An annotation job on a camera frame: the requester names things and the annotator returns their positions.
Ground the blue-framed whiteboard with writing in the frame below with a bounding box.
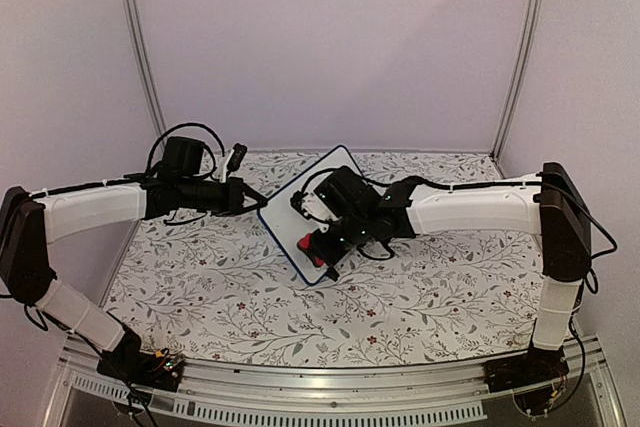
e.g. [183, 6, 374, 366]
[258, 145, 361, 286]

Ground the red whiteboard eraser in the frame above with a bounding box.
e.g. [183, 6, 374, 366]
[296, 233, 325, 268]

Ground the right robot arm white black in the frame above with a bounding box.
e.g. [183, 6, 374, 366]
[290, 163, 592, 383]

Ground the black whiteboard stand foot left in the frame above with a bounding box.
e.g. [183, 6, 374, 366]
[326, 268, 339, 281]

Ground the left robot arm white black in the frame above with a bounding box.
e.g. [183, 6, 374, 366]
[1, 136, 267, 381]

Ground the aluminium frame post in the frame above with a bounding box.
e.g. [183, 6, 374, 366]
[122, 0, 167, 136]
[490, 0, 543, 164]

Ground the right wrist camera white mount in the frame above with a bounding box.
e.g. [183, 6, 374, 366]
[290, 191, 338, 232]

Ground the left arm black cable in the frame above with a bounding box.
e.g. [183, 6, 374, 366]
[144, 121, 226, 183]

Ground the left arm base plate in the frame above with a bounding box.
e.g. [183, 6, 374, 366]
[97, 347, 185, 392]

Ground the floral patterned table mat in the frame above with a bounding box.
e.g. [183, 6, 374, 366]
[102, 149, 569, 367]

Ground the aluminium front rail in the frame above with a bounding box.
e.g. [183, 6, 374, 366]
[44, 336, 628, 426]

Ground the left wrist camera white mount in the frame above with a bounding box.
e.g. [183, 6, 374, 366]
[214, 143, 247, 183]

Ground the left aluminium frame post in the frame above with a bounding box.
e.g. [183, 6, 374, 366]
[122, 0, 167, 136]

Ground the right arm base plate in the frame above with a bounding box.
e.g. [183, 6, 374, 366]
[483, 345, 569, 393]

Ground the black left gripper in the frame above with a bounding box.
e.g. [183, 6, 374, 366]
[179, 176, 268, 218]

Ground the right aluminium frame post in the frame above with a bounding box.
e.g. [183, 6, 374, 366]
[490, 0, 543, 164]

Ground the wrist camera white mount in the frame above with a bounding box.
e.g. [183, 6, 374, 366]
[290, 191, 338, 232]
[214, 143, 247, 183]

